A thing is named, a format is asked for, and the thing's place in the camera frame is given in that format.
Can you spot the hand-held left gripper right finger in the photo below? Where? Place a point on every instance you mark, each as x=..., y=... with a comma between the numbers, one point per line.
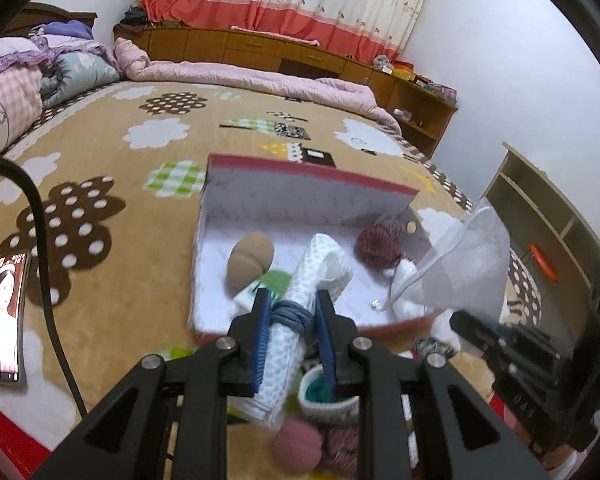
x=327, y=340

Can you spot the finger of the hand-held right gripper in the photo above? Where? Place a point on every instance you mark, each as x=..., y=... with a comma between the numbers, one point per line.
x=472, y=330

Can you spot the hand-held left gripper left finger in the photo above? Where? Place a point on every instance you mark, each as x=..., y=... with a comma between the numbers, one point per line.
x=262, y=330

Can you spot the white waffle cloth roll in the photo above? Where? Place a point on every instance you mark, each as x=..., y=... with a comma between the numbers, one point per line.
x=290, y=355

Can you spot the black patterned sock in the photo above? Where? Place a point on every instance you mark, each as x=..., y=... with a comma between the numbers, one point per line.
x=430, y=346

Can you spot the small green white sock roll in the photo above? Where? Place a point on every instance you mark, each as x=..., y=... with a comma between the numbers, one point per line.
x=277, y=280

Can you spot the white mesh bag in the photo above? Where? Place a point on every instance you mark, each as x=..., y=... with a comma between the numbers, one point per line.
x=460, y=270

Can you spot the large green white sock roll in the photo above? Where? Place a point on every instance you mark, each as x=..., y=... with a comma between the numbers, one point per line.
x=325, y=410

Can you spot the beige sock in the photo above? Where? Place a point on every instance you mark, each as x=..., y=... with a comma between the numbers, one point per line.
x=247, y=260

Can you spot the maroon knit sock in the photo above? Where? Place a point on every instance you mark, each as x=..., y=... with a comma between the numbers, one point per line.
x=342, y=447
x=380, y=247

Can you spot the pink sock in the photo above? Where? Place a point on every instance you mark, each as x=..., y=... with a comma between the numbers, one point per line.
x=297, y=442

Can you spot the pink shoe box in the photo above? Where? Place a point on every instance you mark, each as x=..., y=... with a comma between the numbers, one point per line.
x=280, y=180

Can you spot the light wooden shelf unit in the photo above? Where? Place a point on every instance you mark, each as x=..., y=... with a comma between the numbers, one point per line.
x=530, y=195

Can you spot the beige printed blanket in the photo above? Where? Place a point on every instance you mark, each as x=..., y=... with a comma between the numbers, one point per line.
x=130, y=200

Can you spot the pink quilt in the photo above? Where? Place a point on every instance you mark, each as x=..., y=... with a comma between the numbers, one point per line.
x=280, y=85

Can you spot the stack of colourful boxes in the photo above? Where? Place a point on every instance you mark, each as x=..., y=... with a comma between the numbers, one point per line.
x=425, y=80

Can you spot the smartphone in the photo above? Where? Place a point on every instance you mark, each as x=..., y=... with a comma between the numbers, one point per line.
x=5, y=320

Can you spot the grey plush toy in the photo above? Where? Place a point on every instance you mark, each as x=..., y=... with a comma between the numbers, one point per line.
x=382, y=62

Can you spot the wooden cabinet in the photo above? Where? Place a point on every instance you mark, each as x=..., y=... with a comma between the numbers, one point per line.
x=230, y=45

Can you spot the grey flowered quilt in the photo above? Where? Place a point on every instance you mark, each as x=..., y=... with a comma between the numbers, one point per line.
x=75, y=75

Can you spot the dark clothes pile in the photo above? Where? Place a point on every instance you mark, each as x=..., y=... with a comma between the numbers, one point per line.
x=130, y=17

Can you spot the pink checked cartoon pillow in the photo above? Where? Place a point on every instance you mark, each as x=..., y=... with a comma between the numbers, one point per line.
x=10, y=95

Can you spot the purple clothing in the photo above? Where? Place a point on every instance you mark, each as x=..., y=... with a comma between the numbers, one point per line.
x=65, y=29

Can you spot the dark wooden headboard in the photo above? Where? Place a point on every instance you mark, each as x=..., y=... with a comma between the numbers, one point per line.
x=50, y=10

